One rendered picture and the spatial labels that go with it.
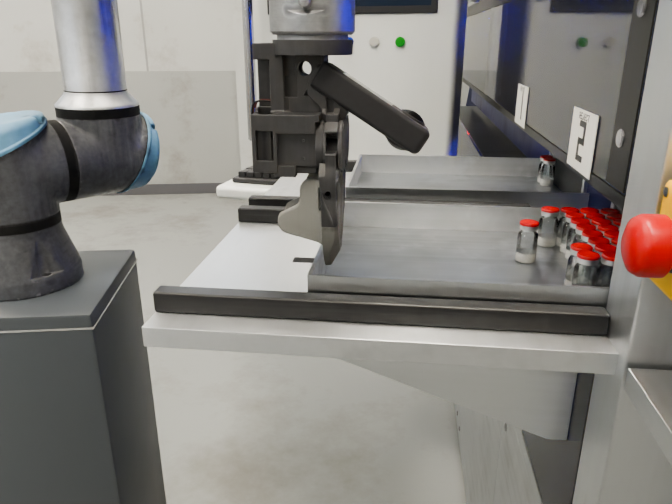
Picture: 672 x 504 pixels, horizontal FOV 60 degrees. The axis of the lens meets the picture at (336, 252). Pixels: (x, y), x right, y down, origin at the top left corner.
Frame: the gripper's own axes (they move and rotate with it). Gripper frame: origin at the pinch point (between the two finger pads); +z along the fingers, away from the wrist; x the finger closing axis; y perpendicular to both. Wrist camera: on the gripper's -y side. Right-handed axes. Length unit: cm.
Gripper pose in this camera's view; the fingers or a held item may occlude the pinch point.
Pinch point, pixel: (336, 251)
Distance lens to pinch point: 58.7
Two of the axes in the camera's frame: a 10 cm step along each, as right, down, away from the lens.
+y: -9.9, -0.4, 1.1
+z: 0.0, 9.4, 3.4
